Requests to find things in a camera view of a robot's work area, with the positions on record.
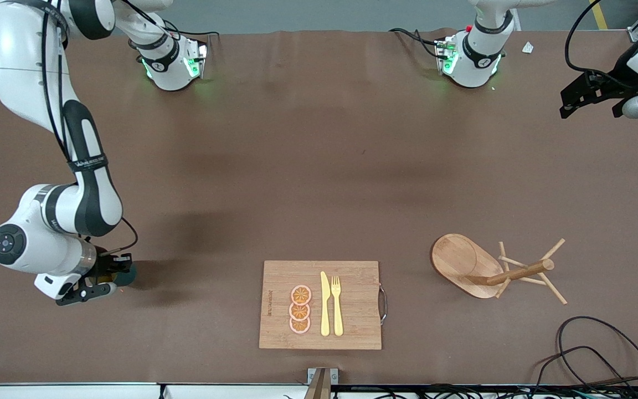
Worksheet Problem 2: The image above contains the teal mug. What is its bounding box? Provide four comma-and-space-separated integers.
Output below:
110, 262, 138, 289

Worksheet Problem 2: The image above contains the yellow plastic knife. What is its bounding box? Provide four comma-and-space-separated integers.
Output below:
320, 271, 331, 337

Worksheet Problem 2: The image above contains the wooden mug tree rack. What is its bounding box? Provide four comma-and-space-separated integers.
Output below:
431, 233, 568, 305

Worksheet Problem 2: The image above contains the yellow plastic fork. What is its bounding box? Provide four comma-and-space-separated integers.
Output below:
331, 275, 344, 337

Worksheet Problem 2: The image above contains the bamboo cutting board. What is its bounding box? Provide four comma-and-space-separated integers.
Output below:
259, 260, 389, 351

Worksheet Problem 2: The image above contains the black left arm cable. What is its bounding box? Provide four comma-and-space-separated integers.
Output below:
564, 0, 638, 90

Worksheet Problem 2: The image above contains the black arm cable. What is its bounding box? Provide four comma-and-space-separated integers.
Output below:
564, 0, 638, 90
40, 0, 139, 257

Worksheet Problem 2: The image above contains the white table edge rail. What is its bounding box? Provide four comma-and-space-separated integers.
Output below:
0, 382, 638, 399

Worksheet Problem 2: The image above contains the black left base cable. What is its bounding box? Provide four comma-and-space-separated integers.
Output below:
389, 27, 443, 59

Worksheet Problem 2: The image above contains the black base cable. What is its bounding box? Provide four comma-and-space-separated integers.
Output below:
161, 21, 221, 52
389, 27, 443, 59

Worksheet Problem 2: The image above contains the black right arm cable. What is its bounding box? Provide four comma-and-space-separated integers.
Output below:
40, 0, 139, 257

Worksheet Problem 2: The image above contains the metal table bracket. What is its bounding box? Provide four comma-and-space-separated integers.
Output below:
307, 367, 339, 399

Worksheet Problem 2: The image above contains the black floor cable loop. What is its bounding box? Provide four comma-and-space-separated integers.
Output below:
556, 316, 638, 399
534, 345, 632, 399

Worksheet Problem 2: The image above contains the black right base cable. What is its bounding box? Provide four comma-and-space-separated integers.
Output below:
161, 21, 221, 52

